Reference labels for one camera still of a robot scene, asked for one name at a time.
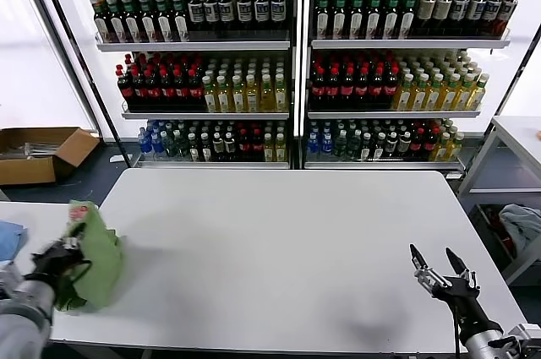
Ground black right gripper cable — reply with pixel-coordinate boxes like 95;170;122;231
451;306;463;354

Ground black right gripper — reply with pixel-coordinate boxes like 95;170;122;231
408;242;505;346

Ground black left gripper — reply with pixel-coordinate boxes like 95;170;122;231
24;222;93;293

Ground red item in bin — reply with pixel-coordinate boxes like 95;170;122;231
496;223;516;256

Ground yellow drink bottle white cap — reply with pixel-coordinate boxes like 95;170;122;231
439;72;461;112
258;73;274;113
424;72;445;112
454;72;477;112
200;73;217;113
408;72;430;112
229;73;246;113
392;72;415;112
243;73;260;113
272;73;288;113
215;73;232;113
467;72;491;112

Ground green polo shirt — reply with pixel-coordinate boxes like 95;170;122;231
52;199;127;313

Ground white side table metal frame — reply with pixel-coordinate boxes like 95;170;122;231
456;115;541;286

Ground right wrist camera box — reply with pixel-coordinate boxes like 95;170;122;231
509;323;541;359

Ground white-cap dark bottle beige label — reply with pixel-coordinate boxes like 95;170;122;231
416;0;437;36
434;0;453;36

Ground grey crumpled cloth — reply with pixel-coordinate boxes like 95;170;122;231
498;203;541;250

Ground green-cap dark bottle white label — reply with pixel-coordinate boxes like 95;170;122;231
137;0;158;42
170;0;190;42
347;0;366;38
153;0;174;42
314;0;331;38
382;0;401;38
398;0;417;38
331;0;349;38
104;0;127;43
120;0;143;43
91;0;111;43
364;0;384;38

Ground brown cardboard box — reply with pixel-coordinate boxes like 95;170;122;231
0;126;101;186

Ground dark storage bin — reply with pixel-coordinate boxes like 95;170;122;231
471;203;519;271

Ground white-cap dark bottle navy label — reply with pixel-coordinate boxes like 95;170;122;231
498;0;519;36
202;0;220;32
467;0;487;36
217;0;236;32
251;0;270;32
186;0;204;32
484;0;504;36
268;0;287;32
451;0;470;36
234;0;253;32

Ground small clear green-tint bottle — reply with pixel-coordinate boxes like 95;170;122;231
175;129;189;158
333;129;347;160

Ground black window frame pole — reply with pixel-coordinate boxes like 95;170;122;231
489;33;541;119
19;0;132;167

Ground metal rods in box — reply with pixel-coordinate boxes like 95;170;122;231
0;140;58;160

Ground blue folded garment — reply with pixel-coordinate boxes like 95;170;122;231
0;219;29;268

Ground grey metal shelf rack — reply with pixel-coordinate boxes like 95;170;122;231
302;0;515;174
65;0;303;171

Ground small red-cap cola bottle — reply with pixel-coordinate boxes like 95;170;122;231
424;121;439;160
412;121;425;160
249;123;262;161
238;123;250;161

